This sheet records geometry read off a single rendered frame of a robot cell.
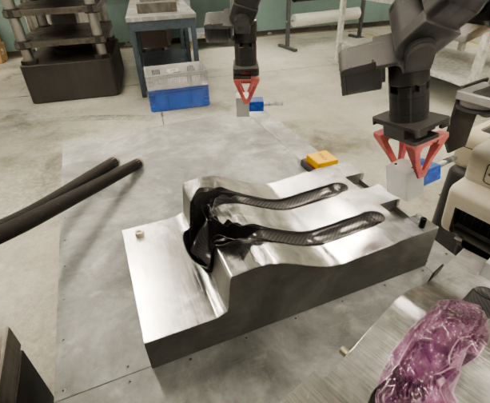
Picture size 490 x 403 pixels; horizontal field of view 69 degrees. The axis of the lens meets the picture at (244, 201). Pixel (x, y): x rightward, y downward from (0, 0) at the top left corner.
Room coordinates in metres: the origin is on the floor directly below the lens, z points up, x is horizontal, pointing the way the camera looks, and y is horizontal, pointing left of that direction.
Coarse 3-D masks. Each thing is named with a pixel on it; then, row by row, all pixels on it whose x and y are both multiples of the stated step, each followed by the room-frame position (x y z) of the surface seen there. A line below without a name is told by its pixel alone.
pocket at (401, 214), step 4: (392, 200) 0.55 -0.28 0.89; (396, 200) 0.55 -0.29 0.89; (380, 204) 0.54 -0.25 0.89; (384, 204) 0.54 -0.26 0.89; (388, 204) 0.54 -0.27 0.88; (392, 204) 0.55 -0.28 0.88; (396, 204) 0.55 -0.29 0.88; (384, 208) 0.54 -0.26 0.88; (388, 208) 0.54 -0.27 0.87; (392, 208) 0.55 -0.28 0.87; (396, 208) 0.54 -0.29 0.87; (400, 208) 0.54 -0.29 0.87; (392, 212) 0.54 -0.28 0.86; (396, 212) 0.54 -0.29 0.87; (400, 212) 0.53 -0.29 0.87; (404, 212) 0.53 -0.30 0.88; (396, 216) 0.53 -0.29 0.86; (400, 216) 0.53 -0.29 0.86; (404, 216) 0.52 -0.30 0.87; (408, 216) 0.51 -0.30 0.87
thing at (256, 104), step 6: (240, 96) 0.97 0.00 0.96; (246, 96) 0.96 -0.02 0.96; (240, 102) 0.95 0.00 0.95; (252, 102) 0.96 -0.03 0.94; (258, 102) 0.95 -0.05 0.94; (264, 102) 0.97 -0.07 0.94; (270, 102) 0.97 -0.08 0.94; (276, 102) 0.97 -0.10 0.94; (282, 102) 0.97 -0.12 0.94; (240, 108) 0.95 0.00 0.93; (246, 108) 0.95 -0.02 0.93; (252, 108) 0.95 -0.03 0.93; (258, 108) 0.95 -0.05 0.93; (240, 114) 0.95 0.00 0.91; (246, 114) 0.95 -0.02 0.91
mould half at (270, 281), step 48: (192, 192) 0.54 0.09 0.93; (240, 192) 0.55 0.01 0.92; (288, 192) 0.60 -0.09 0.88; (384, 192) 0.57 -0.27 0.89; (144, 240) 0.50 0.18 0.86; (336, 240) 0.45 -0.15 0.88; (384, 240) 0.44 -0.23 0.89; (432, 240) 0.46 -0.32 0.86; (144, 288) 0.38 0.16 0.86; (192, 288) 0.38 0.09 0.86; (240, 288) 0.33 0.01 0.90; (288, 288) 0.36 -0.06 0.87; (336, 288) 0.39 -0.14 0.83; (144, 336) 0.30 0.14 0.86; (192, 336) 0.31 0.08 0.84
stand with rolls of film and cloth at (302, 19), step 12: (288, 0) 6.05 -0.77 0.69; (300, 0) 6.07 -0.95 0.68; (312, 0) 6.20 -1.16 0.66; (288, 12) 6.05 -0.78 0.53; (312, 12) 6.24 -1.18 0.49; (324, 12) 6.29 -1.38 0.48; (336, 12) 6.36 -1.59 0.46; (348, 12) 6.45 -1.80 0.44; (360, 12) 6.54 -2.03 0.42; (288, 24) 6.05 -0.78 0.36; (300, 24) 6.08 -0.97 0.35; (312, 24) 6.20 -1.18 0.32; (360, 24) 6.64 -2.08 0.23; (288, 36) 6.05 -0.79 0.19; (348, 36) 6.88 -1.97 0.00; (360, 36) 6.63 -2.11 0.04; (288, 48) 6.00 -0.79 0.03
